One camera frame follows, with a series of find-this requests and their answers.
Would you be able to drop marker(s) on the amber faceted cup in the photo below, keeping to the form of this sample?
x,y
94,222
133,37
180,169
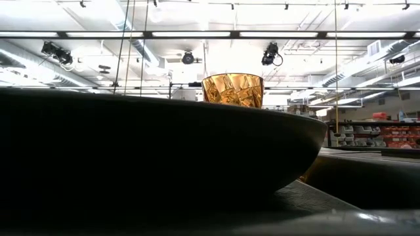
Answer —
x,y
233,90

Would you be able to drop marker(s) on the black round plate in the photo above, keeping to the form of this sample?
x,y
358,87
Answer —
x,y
147,154

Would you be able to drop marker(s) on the black plastic tray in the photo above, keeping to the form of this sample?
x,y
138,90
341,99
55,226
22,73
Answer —
x,y
367,183

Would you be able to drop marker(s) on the shelf with storage bins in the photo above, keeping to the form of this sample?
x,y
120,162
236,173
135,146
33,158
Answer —
x,y
374,134

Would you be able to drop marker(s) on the red container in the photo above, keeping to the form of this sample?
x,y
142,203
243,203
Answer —
x,y
379,115

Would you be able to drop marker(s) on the round black ceiling camera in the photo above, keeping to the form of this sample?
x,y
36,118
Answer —
x,y
188,58

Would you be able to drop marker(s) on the black overhead frame beam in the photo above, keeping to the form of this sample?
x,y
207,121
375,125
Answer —
x,y
197,34

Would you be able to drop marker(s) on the black ceiling camera cluster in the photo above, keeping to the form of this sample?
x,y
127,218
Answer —
x,y
59,54

